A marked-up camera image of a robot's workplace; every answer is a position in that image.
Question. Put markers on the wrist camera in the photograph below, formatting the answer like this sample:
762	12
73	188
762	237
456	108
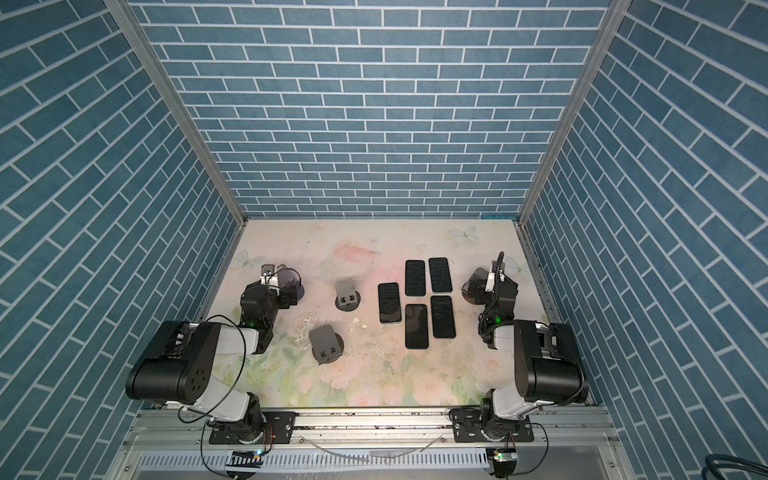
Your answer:
267	273
495	275

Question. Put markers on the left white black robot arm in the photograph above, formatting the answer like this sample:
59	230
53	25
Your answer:
177	366

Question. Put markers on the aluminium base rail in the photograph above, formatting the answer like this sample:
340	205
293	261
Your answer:
385	427

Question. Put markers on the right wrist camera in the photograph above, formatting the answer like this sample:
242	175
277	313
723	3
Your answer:
495	275

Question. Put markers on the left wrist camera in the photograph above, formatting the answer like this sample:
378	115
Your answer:
267	273

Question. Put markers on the purple-edged phone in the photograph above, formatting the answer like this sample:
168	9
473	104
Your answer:
443	322

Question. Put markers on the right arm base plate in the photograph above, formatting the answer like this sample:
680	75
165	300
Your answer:
472	425

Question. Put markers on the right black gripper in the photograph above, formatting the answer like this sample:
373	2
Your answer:
515	286

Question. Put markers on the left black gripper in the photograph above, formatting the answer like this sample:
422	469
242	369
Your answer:
284	300

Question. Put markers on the grey back-left phone stand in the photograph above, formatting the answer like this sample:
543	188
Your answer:
347	297

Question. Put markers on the purple-grey phone stand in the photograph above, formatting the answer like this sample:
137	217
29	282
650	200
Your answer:
291	285

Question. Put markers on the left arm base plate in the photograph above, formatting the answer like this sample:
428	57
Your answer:
265	428

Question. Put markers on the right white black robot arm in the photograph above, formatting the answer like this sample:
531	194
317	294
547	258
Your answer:
547	368

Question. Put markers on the black phone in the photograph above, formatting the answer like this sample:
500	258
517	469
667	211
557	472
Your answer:
416	327
415	278
390	310
440	275

